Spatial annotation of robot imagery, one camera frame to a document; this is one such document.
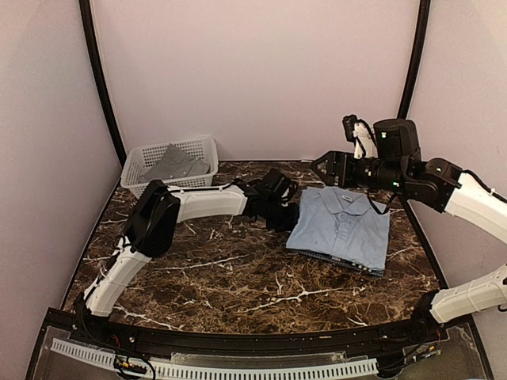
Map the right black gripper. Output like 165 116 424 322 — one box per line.
311 149 408 194

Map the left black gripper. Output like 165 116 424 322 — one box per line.
263 198 305 233

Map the light blue long sleeve shirt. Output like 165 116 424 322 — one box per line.
286 187 390 272

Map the blue checked shirt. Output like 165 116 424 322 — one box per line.
294 250 384 277

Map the black white plaid shirt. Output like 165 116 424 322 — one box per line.
330 256 375 272

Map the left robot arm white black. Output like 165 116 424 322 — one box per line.
74 169 299 345

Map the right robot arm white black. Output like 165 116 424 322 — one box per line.
311 115 506 344

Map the grey shirt in basket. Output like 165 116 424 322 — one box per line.
139 144 210 183

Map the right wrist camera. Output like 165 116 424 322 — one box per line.
342 115 377 159

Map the right black frame post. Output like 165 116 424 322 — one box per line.
397 0 431 119

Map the black frame post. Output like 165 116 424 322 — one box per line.
397 0 431 119
78 0 128 167

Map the white slotted cable duct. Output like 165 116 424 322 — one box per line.
51 339 379 379

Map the left black frame post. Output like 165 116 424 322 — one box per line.
78 0 128 167

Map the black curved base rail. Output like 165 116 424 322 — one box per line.
43 306 476 357

